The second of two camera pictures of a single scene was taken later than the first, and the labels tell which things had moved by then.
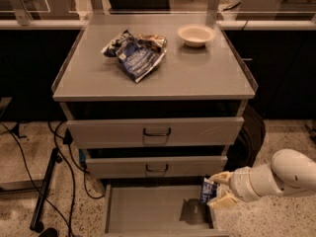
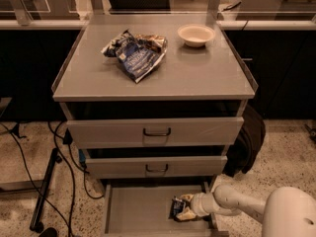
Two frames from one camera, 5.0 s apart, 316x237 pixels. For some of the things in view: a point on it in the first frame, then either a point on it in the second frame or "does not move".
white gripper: (241, 184) -> (198, 204)
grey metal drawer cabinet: (154, 102) does not move
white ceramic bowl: (196, 35) does not move
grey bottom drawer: (157, 210) does not move
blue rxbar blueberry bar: (208, 190) -> (178, 206)
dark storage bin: (128, 4) does not move
